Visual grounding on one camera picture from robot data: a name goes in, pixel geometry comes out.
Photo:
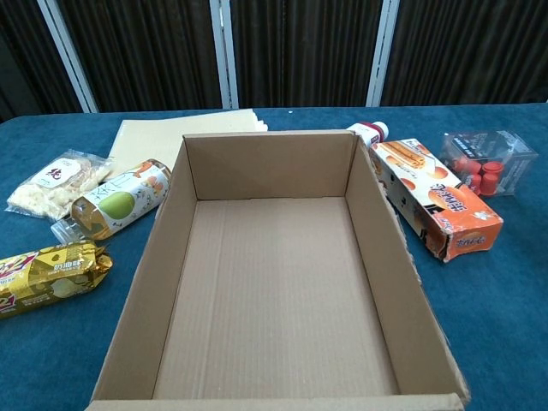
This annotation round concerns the red drink bottle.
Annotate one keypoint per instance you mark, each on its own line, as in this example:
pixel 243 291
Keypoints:
pixel 372 130

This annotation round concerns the orange egg roll carton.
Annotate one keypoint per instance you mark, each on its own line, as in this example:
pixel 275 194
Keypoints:
pixel 441 201

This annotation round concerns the clear box of orange items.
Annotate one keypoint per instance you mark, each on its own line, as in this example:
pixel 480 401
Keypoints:
pixel 488 171

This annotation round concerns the open brown cardboard box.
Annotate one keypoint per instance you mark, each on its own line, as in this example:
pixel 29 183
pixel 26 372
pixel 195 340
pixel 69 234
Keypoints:
pixel 274 299

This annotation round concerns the green apple snack tube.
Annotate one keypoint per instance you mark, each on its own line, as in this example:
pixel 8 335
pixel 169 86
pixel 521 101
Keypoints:
pixel 120 201

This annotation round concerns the stack of pale yellow sheets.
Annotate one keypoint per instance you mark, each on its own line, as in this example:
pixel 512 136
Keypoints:
pixel 150 141

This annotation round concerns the clear bag of white snacks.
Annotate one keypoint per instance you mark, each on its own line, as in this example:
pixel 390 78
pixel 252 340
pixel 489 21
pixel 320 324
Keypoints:
pixel 55 184

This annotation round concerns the gold foil wafer packet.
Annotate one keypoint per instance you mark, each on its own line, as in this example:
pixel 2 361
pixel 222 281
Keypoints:
pixel 47 274

